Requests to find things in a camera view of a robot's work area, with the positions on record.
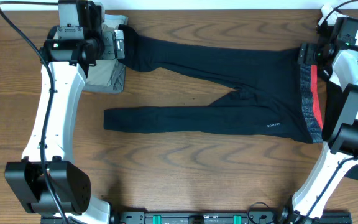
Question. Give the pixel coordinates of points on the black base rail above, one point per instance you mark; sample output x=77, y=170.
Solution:
x=252, y=217

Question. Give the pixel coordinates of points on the black leggings with red waistband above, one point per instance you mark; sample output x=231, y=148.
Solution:
x=271, y=93

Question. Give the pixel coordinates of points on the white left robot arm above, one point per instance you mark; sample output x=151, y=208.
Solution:
x=46, y=180

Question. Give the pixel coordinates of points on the folded khaki trousers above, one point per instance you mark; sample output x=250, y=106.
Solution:
x=108, y=76

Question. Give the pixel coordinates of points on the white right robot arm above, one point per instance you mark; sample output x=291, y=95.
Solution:
x=340, y=148

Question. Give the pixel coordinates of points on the black garment under right arm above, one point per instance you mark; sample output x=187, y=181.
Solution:
x=333, y=102

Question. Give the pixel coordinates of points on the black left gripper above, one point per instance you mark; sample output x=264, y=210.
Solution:
x=107, y=40

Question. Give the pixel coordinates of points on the folded grey trousers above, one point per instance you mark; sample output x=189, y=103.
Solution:
x=108, y=76

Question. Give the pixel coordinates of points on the white crumpled cloth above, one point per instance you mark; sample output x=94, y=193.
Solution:
x=330, y=16

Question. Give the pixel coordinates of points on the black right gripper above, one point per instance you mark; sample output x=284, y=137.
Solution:
x=306, y=53

